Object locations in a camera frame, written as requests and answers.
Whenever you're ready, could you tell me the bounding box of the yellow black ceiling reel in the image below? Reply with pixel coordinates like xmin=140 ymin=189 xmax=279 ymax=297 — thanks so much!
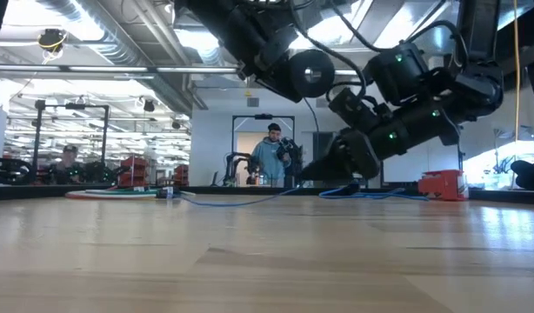
xmin=37 ymin=27 xmax=69 ymax=57

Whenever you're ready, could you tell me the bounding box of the silver ventilation duct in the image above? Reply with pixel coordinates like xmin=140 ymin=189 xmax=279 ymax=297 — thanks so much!
xmin=34 ymin=0 xmax=210 ymax=115

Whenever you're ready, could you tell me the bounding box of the person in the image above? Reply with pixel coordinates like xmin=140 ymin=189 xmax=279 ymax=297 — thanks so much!
xmin=49 ymin=143 xmax=86 ymax=185
xmin=249 ymin=123 xmax=294 ymax=188

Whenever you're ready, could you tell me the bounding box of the long ceiling light strip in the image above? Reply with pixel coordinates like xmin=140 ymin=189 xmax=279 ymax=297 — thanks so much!
xmin=0 ymin=63 xmax=359 ymax=80

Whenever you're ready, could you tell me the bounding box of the yellow cable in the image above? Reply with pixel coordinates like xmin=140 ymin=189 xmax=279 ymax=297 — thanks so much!
xmin=512 ymin=0 xmax=522 ymax=144

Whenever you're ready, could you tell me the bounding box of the white whiteboard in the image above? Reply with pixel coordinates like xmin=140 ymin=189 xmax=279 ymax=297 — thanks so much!
xmin=380 ymin=143 xmax=464 ymax=184

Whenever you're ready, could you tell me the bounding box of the clear plastic bin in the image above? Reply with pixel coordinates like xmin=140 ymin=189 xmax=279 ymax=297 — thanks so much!
xmin=481 ymin=172 xmax=514 ymax=191

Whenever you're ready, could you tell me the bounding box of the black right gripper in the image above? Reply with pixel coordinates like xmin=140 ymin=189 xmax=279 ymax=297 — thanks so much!
xmin=299 ymin=88 xmax=381 ymax=182

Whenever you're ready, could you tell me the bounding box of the red storage bin rack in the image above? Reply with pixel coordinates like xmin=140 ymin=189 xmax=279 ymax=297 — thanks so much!
xmin=118 ymin=155 xmax=151 ymax=188

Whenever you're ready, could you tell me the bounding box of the small red storage rack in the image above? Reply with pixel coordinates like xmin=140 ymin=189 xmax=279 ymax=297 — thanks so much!
xmin=172 ymin=163 xmax=190 ymax=187

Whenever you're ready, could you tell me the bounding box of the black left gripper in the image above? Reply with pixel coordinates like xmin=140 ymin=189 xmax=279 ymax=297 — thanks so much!
xmin=238 ymin=23 xmax=304 ymax=102

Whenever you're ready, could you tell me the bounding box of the short blue cord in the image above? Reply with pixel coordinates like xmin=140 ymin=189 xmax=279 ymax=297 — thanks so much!
xmin=317 ymin=186 xmax=430 ymax=202

